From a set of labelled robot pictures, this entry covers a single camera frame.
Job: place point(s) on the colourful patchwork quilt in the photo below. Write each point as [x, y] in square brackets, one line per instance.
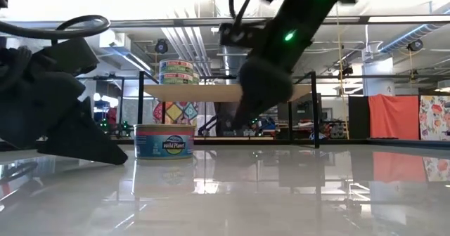
[175, 111]

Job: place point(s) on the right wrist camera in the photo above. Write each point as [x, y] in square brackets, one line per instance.
[239, 36]

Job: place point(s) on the floral print cloth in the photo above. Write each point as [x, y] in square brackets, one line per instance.
[434, 118]

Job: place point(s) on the silver lid green label can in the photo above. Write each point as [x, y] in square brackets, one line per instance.
[175, 79]
[196, 79]
[175, 66]

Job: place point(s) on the background black robot arm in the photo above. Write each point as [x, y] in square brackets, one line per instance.
[207, 123]

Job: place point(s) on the black ceiling camera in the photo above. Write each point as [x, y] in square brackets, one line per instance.
[415, 45]
[161, 47]
[346, 70]

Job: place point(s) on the grey overhead beam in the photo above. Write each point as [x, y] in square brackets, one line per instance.
[175, 21]

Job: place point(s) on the black metal stand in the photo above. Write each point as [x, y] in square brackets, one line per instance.
[112, 77]

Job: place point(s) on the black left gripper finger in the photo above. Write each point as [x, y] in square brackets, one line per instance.
[81, 144]

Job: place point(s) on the black metal table frame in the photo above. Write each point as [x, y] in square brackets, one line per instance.
[386, 143]

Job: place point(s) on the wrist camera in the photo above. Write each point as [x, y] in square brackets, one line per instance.
[70, 57]
[239, 36]

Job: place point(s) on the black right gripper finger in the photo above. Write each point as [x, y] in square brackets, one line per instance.
[265, 83]

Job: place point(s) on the orange cloth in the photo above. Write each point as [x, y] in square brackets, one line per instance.
[393, 116]

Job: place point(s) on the black partition panel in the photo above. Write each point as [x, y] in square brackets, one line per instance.
[358, 116]

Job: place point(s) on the gold lid blue label can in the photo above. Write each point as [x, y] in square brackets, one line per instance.
[163, 143]

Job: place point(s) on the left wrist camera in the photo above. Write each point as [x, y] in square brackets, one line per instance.
[70, 57]

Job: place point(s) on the white insulated ceiling duct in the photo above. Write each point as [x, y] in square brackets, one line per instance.
[415, 33]

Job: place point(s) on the wooden shelf with black frame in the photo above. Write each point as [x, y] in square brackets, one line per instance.
[197, 92]

